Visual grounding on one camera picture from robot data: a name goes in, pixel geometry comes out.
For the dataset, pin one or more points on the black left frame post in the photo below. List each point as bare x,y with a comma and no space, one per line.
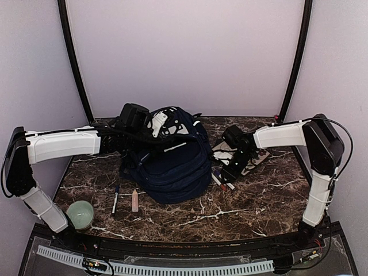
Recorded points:
68,40

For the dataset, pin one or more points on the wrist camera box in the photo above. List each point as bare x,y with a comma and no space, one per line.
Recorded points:
133,115
232,136

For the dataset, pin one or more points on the purple white marker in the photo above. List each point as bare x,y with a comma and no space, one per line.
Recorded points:
216,179

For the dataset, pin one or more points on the black whiteboard marker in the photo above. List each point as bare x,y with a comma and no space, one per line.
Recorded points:
231,186

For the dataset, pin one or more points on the pale green round bowl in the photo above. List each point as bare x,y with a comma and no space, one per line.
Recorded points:
81,214

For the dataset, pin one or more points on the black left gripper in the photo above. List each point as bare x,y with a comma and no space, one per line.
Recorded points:
162,141

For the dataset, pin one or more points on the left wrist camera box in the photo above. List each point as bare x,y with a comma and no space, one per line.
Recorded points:
133,115

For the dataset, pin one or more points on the beige floral notebook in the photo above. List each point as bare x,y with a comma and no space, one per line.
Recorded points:
224,154

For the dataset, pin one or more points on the black frame post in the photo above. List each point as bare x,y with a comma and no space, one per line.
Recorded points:
306,17
68,40

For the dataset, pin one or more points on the pink translucent glue bottle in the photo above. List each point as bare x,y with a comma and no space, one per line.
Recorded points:
135,201

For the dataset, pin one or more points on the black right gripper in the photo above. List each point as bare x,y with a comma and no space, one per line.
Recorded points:
232,175

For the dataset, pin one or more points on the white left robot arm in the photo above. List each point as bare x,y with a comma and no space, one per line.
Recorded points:
27,148

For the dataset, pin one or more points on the white slotted cable duct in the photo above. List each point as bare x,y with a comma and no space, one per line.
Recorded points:
134,265

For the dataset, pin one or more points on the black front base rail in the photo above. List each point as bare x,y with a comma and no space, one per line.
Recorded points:
279,247

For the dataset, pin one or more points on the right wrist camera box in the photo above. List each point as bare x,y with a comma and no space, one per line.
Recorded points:
232,136

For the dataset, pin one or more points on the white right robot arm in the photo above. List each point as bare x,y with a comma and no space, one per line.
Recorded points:
323,146

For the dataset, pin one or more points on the black right frame post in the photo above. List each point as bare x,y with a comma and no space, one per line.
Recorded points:
306,17

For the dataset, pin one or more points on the navy blue student backpack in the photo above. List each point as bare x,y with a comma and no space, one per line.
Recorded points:
175,172

